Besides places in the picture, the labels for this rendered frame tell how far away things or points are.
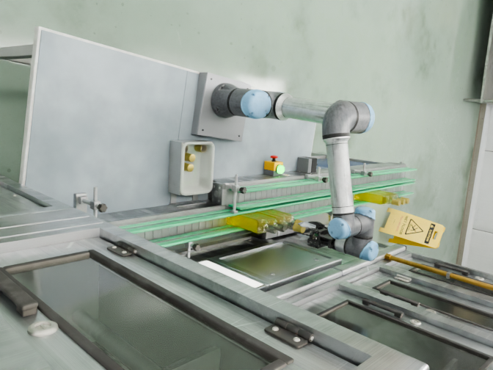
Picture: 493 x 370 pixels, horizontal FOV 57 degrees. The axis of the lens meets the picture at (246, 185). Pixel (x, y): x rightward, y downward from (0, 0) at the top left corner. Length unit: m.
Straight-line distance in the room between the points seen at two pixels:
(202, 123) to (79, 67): 0.56
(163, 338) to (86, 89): 1.24
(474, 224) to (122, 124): 6.59
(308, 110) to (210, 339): 1.34
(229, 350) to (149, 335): 0.11
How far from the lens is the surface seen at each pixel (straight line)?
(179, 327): 0.65
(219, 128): 2.04
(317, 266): 1.88
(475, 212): 7.75
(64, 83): 1.70
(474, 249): 7.86
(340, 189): 1.60
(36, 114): 1.67
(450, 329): 1.67
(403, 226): 5.27
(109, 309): 0.70
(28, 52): 1.84
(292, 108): 1.89
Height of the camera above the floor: 2.30
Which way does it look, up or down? 43 degrees down
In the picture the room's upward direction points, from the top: 103 degrees clockwise
